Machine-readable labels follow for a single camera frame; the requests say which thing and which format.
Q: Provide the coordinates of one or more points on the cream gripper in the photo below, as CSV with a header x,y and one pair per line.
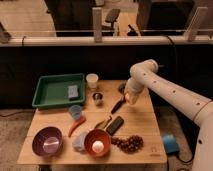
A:
x,y
132,98

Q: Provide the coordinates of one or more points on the orange apple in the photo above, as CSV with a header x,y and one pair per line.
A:
x,y
127,97

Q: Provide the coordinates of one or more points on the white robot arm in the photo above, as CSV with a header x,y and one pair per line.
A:
x,y
196,107

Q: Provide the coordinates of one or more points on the small metal cup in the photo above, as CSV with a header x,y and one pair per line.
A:
x,y
98,99

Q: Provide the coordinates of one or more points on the white paper cup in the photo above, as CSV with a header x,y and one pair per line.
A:
x,y
92,80

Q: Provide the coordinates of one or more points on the blue plastic cup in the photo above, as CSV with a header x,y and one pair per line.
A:
x,y
75,111

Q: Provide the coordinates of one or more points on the black rectangular block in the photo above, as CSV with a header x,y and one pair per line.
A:
x,y
115,125

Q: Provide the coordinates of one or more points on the wooden table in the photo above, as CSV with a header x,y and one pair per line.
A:
x,y
139,119

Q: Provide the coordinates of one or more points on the bunch of dark grapes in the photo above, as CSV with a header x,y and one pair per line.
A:
x,y
131,144

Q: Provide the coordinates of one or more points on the red chili pepper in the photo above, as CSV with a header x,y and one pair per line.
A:
x,y
76,124

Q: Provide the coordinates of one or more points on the red bowl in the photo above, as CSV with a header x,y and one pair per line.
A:
x,y
97,135

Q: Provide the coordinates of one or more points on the blue foot pedal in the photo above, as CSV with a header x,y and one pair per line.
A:
x,y
170,144

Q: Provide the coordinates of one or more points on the white egg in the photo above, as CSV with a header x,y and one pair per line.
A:
x,y
97,146

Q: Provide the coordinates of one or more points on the blue sponge in tray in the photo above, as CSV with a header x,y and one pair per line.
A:
x,y
73,92

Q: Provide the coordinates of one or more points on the light blue crumpled cloth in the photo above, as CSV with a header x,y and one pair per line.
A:
x,y
78,142

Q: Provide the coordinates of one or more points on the green plastic tray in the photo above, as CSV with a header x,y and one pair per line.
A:
x,y
52,91

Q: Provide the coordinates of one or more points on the purple bowl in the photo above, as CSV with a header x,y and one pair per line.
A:
x,y
47,142

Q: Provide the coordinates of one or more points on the black handled brush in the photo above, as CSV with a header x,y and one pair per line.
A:
x,y
122,100

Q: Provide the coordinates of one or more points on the yellow handled tool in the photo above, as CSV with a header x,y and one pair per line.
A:
x,y
104,123

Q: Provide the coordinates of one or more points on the white horizontal rail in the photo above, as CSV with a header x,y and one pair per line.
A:
x,y
105,41

